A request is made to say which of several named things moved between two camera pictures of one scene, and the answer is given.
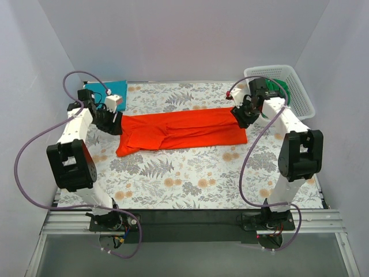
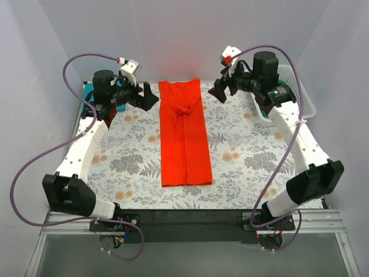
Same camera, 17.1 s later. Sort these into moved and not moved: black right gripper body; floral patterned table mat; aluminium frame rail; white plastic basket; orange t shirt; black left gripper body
Moved: black right gripper body; black left gripper body; orange t shirt
Not moved: aluminium frame rail; white plastic basket; floral patterned table mat
